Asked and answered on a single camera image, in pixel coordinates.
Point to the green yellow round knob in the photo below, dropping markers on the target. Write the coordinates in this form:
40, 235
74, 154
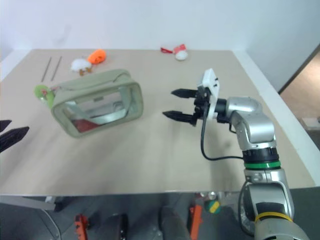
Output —
212, 206

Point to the orange plush toy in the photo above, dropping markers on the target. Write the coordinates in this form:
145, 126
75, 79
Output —
97, 56

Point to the green round plush toy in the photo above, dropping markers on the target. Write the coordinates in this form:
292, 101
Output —
40, 90

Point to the orange clamp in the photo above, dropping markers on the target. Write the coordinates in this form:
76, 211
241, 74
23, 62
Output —
80, 226
195, 220

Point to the thin grey metal rod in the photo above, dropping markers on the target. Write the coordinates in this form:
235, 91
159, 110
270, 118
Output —
56, 68
46, 69

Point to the brown wooden door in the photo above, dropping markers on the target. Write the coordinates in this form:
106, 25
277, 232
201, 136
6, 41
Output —
303, 75

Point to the red and white plush toy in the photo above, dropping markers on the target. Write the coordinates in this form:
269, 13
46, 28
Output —
181, 53

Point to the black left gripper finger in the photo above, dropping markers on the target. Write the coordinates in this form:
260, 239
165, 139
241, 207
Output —
12, 137
4, 124

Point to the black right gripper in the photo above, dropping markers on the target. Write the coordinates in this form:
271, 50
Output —
201, 102

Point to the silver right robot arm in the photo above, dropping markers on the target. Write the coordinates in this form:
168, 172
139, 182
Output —
257, 125

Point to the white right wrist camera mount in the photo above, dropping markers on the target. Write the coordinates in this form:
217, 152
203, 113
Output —
211, 82

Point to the silver table frame bar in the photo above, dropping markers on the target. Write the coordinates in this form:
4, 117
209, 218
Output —
27, 201

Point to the beige clear toiletry pouch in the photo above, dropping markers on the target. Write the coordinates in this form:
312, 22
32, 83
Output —
100, 80

